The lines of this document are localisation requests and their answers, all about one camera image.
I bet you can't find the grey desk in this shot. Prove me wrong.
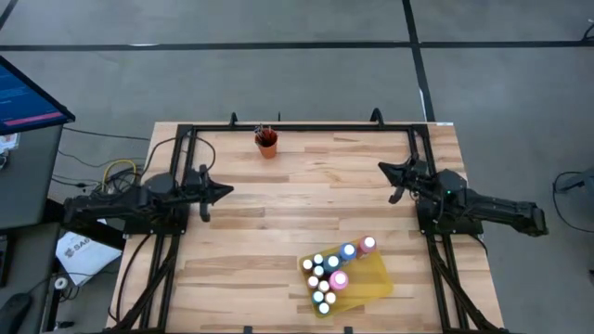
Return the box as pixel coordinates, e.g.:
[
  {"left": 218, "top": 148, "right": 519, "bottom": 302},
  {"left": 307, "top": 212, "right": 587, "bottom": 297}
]
[{"left": 0, "top": 123, "right": 65, "bottom": 232}]

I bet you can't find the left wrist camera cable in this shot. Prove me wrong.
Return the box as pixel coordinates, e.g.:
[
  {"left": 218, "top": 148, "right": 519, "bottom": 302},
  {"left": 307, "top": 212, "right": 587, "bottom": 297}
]
[{"left": 138, "top": 134, "right": 217, "bottom": 186}]

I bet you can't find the black computer mouse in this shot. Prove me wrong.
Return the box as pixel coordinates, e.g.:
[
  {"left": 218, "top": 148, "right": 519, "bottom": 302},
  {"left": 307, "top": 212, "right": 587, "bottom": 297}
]
[{"left": 0, "top": 291, "right": 32, "bottom": 334}]

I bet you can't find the large pink paint bottle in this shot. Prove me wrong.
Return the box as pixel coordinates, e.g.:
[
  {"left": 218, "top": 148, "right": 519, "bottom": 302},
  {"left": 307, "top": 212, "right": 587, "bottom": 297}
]
[{"left": 328, "top": 270, "right": 350, "bottom": 292}]

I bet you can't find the black desk beam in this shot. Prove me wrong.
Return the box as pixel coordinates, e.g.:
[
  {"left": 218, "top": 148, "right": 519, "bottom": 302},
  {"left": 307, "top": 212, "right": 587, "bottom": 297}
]
[{"left": 44, "top": 203, "right": 127, "bottom": 251}]

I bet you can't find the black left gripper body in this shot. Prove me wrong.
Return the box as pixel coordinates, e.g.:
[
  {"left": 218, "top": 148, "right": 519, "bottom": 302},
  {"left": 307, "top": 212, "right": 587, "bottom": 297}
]
[{"left": 183, "top": 163, "right": 213, "bottom": 224}]

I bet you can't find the white printed paper sheet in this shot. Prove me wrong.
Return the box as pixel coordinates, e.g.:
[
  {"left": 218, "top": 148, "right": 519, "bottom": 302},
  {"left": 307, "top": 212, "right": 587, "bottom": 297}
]
[{"left": 55, "top": 213, "right": 123, "bottom": 288}]

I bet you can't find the grey stand leg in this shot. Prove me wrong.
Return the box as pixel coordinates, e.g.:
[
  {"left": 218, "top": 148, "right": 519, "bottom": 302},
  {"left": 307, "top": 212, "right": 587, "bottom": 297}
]
[{"left": 554, "top": 166, "right": 594, "bottom": 195}]

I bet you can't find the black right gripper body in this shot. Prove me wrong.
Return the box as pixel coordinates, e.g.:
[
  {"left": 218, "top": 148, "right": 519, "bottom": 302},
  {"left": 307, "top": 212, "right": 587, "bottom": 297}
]
[{"left": 388, "top": 156, "right": 437, "bottom": 206}]

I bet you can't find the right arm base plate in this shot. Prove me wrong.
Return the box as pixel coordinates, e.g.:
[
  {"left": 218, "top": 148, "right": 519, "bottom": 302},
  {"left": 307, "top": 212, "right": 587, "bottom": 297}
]
[{"left": 415, "top": 198, "right": 484, "bottom": 237}]

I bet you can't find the black aluminium table frame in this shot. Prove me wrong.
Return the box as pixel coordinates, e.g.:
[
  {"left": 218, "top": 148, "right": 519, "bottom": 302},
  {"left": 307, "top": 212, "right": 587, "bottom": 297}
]
[{"left": 105, "top": 121, "right": 510, "bottom": 334}]

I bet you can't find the thin black floor cable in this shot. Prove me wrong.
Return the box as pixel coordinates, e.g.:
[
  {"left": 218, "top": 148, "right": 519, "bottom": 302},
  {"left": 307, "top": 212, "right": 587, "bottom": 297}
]
[
  {"left": 57, "top": 149, "right": 149, "bottom": 170},
  {"left": 62, "top": 125, "right": 150, "bottom": 142}
]

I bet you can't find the computer monitor blue screen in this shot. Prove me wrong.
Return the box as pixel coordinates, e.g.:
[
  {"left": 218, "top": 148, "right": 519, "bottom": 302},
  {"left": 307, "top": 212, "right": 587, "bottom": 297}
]
[{"left": 0, "top": 54, "right": 76, "bottom": 137}]

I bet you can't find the yellow translucent plastic tray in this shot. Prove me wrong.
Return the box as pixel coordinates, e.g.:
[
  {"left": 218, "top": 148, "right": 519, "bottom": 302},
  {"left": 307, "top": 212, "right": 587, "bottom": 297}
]
[{"left": 298, "top": 236, "right": 394, "bottom": 319}]

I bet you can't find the yellow cable bundle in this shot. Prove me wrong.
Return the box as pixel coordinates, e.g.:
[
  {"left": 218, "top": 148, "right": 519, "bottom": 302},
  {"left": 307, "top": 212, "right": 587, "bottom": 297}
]
[{"left": 92, "top": 159, "right": 143, "bottom": 199}]

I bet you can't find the white paper note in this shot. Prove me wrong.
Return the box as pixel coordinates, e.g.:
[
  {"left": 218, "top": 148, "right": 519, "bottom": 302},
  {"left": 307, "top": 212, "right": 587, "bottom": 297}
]
[{"left": 0, "top": 133, "right": 20, "bottom": 155}]

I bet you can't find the black power cable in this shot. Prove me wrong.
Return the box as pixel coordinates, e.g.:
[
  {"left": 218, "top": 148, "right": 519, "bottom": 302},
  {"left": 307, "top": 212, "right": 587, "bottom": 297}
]
[{"left": 113, "top": 234, "right": 155, "bottom": 325}]

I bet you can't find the orange plastic cup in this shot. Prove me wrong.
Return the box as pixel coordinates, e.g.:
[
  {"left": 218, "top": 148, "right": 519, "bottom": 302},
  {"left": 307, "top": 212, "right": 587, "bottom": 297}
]
[{"left": 253, "top": 127, "right": 279, "bottom": 161}]

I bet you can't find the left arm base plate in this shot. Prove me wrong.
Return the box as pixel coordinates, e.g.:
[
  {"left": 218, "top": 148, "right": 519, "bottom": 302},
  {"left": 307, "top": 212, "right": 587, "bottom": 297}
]
[{"left": 121, "top": 198, "right": 191, "bottom": 237}]

